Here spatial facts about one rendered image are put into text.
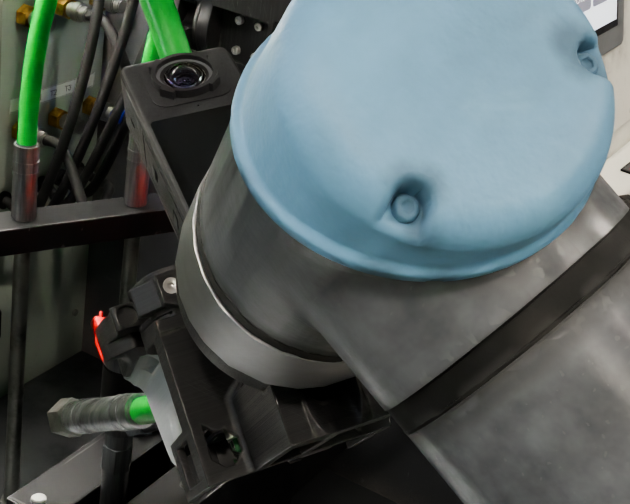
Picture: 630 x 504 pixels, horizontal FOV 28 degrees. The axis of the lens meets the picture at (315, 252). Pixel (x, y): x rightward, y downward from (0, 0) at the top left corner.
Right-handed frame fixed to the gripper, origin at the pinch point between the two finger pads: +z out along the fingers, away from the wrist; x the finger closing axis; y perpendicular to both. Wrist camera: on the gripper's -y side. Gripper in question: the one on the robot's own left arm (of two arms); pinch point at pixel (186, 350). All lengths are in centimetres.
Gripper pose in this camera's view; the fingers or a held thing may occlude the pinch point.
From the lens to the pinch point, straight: 58.9
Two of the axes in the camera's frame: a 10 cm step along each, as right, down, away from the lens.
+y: 3.3, 9.2, -2.1
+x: 9.2, -2.6, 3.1
